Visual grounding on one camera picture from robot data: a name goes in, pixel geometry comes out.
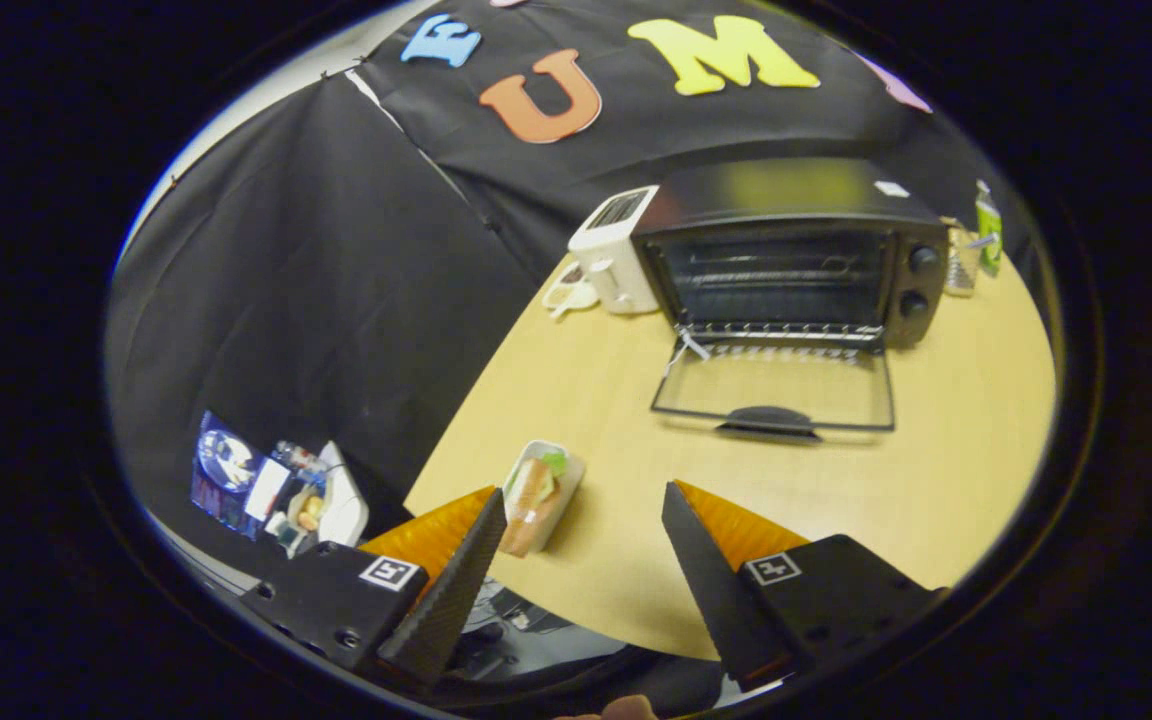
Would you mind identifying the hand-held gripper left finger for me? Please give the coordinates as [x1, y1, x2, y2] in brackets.
[241, 487, 507, 691]

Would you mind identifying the black toaster oven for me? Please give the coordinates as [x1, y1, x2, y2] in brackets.
[633, 158, 950, 443]

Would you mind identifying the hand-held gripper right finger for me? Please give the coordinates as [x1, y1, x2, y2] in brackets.
[661, 481, 942, 693]

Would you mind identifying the white bread sandwich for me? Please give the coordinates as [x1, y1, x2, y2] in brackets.
[499, 452, 569, 558]

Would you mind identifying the white plastic container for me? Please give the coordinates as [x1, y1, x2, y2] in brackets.
[281, 442, 369, 556]

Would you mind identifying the clear wire basket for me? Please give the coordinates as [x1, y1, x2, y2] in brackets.
[941, 225, 982, 298]

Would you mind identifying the white bread toaster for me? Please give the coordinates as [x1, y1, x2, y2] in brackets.
[568, 185, 662, 316]

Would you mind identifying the green label drink bottle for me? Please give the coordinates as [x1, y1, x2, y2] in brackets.
[974, 180, 1004, 278]

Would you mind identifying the small clear bottle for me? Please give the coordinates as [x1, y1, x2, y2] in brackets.
[271, 440, 329, 479]

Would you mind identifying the white rectangular food tray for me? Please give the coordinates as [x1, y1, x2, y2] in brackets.
[499, 440, 587, 558]

